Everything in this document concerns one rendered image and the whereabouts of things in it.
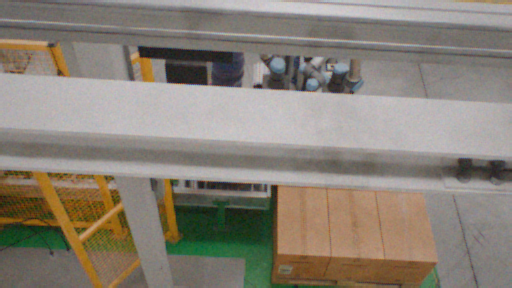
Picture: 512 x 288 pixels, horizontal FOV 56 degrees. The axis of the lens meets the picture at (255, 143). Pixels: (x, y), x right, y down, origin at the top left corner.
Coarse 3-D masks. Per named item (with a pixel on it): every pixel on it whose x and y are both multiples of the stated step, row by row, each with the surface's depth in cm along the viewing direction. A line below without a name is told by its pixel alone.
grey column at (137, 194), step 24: (96, 48) 168; (120, 48) 181; (96, 72) 177; (120, 72) 183; (120, 192) 240; (144, 192) 241; (144, 216) 258; (144, 240) 280; (144, 264) 306; (168, 264) 337
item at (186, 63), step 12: (144, 48) 111; (156, 48) 110; (168, 48) 110; (180, 48) 110; (168, 60) 113; (180, 60) 113; (192, 60) 113; (204, 60) 113; (216, 60) 113; (228, 60) 113; (168, 72) 114; (180, 72) 114; (192, 72) 114; (204, 72) 114; (180, 84) 117; (192, 84) 117; (204, 84) 117
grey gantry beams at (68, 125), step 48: (0, 96) 81; (48, 96) 81; (96, 96) 82; (144, 96) 83; (192, 96) 83; (240, 96) 84; (288, 96) 84; (336, 96) 85; (0, 144) 88; (48, 144) 88; (96, 144) 89; (144, 144) 88; (192, 144) 88; (240, 144) 78; (288, 144) 78; (336, 144) 78; (384, 144) 79; (432, 144) 79; (480, 144) 80; (432, 192) 88; (480, 192) 87
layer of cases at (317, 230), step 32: (288, 192) 390; (320, 192) 392; (352, 192) 393; (384, 192) 395; (288, 224) 372; (320, 224) 373; (352, 224) 375; (384, 224) 376; (416, 224) 378; (288, 256) 359; (320, 256) 358; (352, 256) 358; (384, 256) 360; (416, 256) 361
